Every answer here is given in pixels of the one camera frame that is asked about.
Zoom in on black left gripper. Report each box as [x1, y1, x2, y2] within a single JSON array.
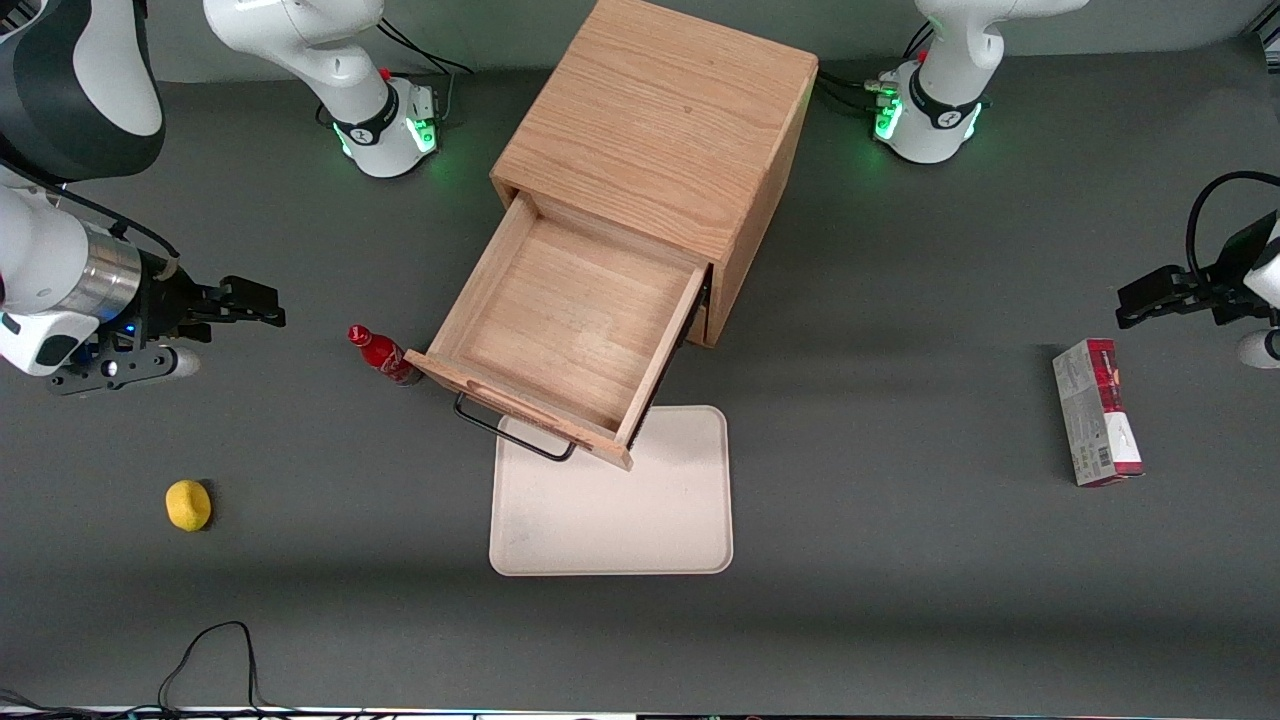
[[1116, 215, 1280, 330]]

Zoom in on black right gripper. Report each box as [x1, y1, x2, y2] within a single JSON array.
[[128, 255, 288, 347]]

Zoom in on black metal drawer handle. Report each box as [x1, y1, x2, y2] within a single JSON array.
[[453, 390, 580, 464]]

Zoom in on wooden drawer with tall front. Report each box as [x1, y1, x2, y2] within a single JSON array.
[[405, 190, 714, 472]]

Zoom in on wooden drawer cabinet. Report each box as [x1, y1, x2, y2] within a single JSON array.
[[490, 0, 821, 349]]

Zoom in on grey and red carton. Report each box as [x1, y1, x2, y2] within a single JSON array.
[[1052, 338, 1145, 488]]

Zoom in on red cola bottle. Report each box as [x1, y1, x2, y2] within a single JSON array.
[[347, 324, 423, 388]]

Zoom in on yellow lemon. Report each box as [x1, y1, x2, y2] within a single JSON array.
[[165, 479, 213, 532]]

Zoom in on cream plastic tray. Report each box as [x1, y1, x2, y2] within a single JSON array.
[[489, 405, 734, 577]]

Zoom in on black left gripper cable loop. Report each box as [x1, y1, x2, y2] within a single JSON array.
[[1186, 171, 1280, 293]]

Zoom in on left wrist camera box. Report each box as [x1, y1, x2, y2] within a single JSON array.
[[1236, 328, 1280, 372]]

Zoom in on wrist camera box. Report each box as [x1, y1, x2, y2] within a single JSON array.
[[45, 340, 203, 397], [1236, 328, 1280, 372]]

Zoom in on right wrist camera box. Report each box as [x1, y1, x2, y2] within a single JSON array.
[[45, 340, 203, 397]]

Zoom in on black right arm base cables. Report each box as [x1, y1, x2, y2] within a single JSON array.
[[375, 15, 476, 126]]

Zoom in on black arm base cables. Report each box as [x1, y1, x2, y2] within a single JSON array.
[[816, 20, 936, 116], [375, 15, 476, 126]]

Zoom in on black cable on table edge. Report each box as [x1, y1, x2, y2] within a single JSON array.
[[0, 620, 401, 720]]

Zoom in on black left arm base cables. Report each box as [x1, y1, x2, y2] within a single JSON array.
[[816, 20, 936, 116]]

